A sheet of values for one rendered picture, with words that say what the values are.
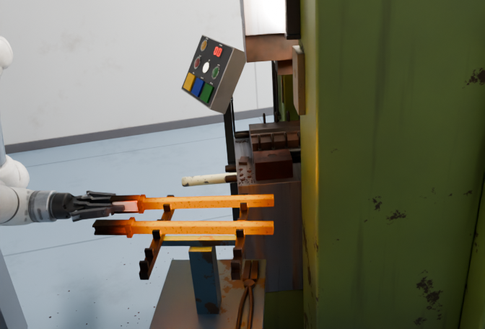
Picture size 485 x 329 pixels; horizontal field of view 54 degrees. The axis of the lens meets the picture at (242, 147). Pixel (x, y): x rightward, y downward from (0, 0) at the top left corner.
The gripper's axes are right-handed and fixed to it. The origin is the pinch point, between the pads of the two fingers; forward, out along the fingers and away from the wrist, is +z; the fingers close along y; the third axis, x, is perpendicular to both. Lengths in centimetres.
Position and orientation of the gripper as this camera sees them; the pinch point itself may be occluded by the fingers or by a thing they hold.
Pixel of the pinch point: (126, 204)
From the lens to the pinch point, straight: 138.5
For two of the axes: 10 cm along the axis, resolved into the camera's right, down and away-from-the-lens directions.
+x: -0.7, -9.0, -4.3
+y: -0.6, 4.3, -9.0
